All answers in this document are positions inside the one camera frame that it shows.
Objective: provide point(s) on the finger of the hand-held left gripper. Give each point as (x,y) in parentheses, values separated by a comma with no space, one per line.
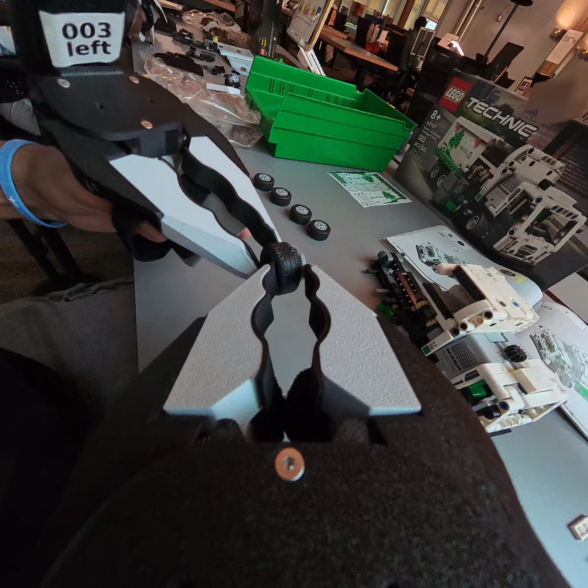
(229,170)
(183,220)

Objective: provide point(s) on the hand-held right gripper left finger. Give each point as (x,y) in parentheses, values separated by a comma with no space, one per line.
(216,358)

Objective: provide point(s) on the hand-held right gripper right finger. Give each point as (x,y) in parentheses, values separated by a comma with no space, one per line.
(367,363)

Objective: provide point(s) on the small black toy wheel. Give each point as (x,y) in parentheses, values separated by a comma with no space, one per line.
(285,271)
(318,229)
(300,214)
(280,196)
(264,181)

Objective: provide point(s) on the dark tall toy set box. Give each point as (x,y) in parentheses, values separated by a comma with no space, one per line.
(264,27)

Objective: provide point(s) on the toy truck set box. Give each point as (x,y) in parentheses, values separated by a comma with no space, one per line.
(482,138)

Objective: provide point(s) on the person's left hand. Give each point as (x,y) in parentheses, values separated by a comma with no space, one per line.
(69,197)

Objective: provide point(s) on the clear plastic bag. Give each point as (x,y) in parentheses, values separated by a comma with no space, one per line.
(220,115)

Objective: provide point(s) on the pile of black toy parts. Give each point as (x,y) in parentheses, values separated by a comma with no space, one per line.
(179,62)

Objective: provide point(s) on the green plastic bin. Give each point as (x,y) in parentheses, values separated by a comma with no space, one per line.
(312,78)
(340,142)

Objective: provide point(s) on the blue wristband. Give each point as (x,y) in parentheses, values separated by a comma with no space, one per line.
(10,183)

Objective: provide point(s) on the instruction booklet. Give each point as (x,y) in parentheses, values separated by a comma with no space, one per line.
(404,243)

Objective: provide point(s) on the white clipboard stand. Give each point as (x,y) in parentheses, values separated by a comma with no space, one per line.
(312,62)

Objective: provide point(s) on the partly built toy truck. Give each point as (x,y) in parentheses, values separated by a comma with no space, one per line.
(487,294)

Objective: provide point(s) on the green white sticker sheet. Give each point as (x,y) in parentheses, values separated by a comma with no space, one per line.
(367,188)

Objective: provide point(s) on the person's grey pants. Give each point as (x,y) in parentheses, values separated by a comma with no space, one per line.
(69,321)

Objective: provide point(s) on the wooden clipboard with instruction sheet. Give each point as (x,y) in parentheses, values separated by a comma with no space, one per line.
(307,20)

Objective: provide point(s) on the wooden workbench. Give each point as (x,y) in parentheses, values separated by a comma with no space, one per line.
(358,50)

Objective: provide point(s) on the scattered small toy brick pieces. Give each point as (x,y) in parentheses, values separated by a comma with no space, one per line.
(579,528)

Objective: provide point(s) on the black floor lamp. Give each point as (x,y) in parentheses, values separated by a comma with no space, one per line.
(507,23)

